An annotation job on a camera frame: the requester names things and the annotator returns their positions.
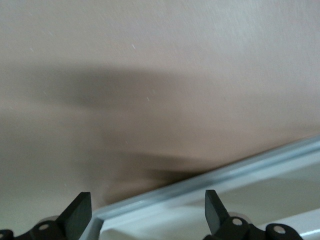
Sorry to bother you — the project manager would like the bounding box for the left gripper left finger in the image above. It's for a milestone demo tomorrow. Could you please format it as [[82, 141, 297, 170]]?
[[14, 191, 93, 240]]

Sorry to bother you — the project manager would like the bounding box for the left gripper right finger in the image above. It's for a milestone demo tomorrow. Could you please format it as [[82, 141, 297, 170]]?
[[204, 189, 253, 240]]

